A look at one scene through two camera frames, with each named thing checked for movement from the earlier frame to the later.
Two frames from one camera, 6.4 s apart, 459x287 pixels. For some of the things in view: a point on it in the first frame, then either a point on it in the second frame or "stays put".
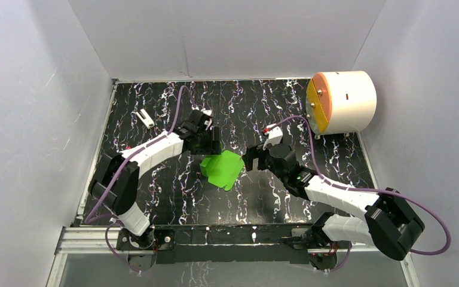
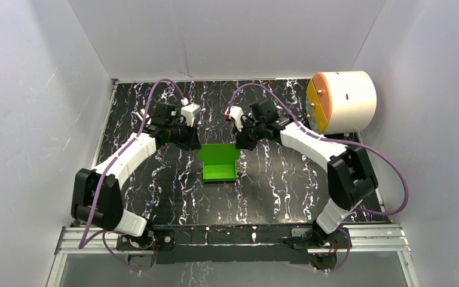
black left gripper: (206, 143) -> (192, 137)
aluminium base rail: (88, 240) stays put
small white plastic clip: (148, 122) stays put
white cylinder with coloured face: (340, 101) stays put
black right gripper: (253, 152) -> (241, 142)
